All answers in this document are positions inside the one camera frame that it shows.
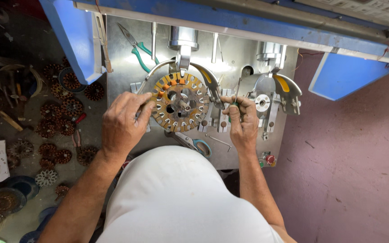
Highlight white round hub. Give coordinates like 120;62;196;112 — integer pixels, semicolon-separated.
254;93;271;113

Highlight round metal pan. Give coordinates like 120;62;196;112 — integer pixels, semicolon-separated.
0;64;43;99

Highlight wooden-handled hammer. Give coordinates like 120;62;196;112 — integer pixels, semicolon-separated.
0;110;24;132

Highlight person's white shirt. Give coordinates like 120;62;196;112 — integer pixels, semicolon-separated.
96;145;285;243

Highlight metal tweezers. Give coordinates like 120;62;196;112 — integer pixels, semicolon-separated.
211;32;224;64

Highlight heap of copper-wound stators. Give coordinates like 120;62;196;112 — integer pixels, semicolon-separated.
5;56;105;203

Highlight small green-handled screwdriver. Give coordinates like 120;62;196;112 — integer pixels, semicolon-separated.
228;77;242;124

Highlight blue-handled scissors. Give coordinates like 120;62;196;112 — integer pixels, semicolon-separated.
164;130;212;158

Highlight person's left hand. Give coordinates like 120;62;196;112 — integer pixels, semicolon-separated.
101;91;156;157

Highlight steel machine work plate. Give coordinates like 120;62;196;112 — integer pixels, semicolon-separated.
106;15;299;170

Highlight pink-handled pliers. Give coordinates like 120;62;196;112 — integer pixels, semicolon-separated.
71;130;82;148

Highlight bare white stator core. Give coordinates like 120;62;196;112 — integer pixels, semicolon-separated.
34;168;59;188

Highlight person's right hand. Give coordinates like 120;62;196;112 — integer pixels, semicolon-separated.
220;95;259;153

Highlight polished steel spindle cylinder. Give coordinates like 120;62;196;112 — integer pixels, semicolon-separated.
168;26;200;72
256;42;287;73

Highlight green-handled pliers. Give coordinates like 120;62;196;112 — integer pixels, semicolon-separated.
117;22;160;73

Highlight steel guide with yellow insert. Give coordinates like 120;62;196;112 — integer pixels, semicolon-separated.
238;72;303;116
190;62;226;110

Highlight blue winding machine frame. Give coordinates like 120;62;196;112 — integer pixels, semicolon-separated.
39;0;389;101

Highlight thin metal rod tool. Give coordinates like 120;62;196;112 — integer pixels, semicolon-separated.
151;22;158;61

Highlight bent metal hex key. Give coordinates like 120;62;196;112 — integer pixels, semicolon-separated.
205;134;232;153

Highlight curved steel winding guide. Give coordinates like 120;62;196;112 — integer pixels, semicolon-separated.
136;59;177;95

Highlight round slotted stator core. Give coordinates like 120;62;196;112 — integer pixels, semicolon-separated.
150;71;210;133

